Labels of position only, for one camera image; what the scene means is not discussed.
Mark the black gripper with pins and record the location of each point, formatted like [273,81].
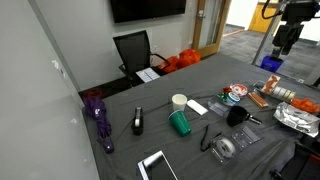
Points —
[285,38]

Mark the white ribbon roll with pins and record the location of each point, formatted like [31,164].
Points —
[226,147]

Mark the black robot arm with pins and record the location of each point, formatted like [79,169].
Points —
[294,14]

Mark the red white tape roll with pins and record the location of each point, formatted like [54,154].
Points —
[239,89]

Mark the clear plastic tray left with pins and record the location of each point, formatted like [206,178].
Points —
[221,159]

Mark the blue recycling bin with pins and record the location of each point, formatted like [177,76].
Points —
[271,64]

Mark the orange patterned card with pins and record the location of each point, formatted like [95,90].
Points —
[270,84]

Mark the row of tape rolls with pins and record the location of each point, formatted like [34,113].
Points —
[283,94]

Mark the brown wooden block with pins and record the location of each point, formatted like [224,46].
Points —
[259,101]

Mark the orange crumpled wrapper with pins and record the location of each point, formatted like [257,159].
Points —
[305,105]

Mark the wooden door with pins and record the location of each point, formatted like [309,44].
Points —
[210,21]

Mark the silver foil bag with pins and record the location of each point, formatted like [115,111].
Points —
[297,119]

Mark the black mug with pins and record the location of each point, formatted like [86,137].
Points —
[238,114]

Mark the clear box with bows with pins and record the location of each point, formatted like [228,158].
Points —
[221,104]

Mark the orange plastic bag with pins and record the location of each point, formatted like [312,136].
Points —
[185,58]

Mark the gray tablecloth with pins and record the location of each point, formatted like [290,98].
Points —
[200,82]

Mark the white rectangular eraser block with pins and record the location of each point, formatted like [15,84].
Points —
[198,108]

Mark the white paper cup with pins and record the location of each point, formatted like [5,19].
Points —
[179,102]

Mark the green plastic cup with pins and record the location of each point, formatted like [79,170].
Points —
[180,123]

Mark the white paper on chair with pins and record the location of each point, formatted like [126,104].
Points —
[147,75]

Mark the black office chair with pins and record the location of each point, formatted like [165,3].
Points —
[135,53]

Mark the purple folded umbrella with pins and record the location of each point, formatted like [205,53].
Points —
[96,109]

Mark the wall mounted tv screen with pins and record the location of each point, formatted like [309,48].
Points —
[131,10]

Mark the tablet with white frame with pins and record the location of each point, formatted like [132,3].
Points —
[156,167]

